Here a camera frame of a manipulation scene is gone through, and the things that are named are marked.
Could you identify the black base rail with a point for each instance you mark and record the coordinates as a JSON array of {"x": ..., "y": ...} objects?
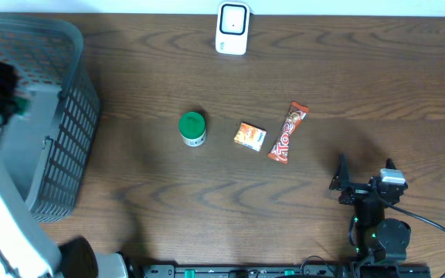
[{"x": 308, "y": 270}]

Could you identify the grey plastic basket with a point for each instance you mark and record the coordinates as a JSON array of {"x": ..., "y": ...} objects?
[{"x": 46, "y": 151}]

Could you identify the white barcode scanner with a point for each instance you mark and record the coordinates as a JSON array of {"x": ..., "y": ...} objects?
[{"x": 232, "y": 28}]

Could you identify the orange chocolate bar wrapper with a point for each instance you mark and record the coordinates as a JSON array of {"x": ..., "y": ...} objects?
[{"x": 295, "y": 115}]

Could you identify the small orange box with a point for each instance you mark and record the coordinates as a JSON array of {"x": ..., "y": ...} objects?
[{"x": 250, "y": 136}]

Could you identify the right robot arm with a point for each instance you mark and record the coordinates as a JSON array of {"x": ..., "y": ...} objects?
[{"x": 380, "y": 242}]

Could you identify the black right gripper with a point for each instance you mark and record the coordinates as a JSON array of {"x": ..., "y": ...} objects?
[{"x": 341, "y": 179}]

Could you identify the white green medicine box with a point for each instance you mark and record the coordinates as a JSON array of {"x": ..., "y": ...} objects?
[{"x": 23, "y": 101}]

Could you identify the green lid jar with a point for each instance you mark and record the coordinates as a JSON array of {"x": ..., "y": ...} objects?
[{"x": 192, "y": 128}]

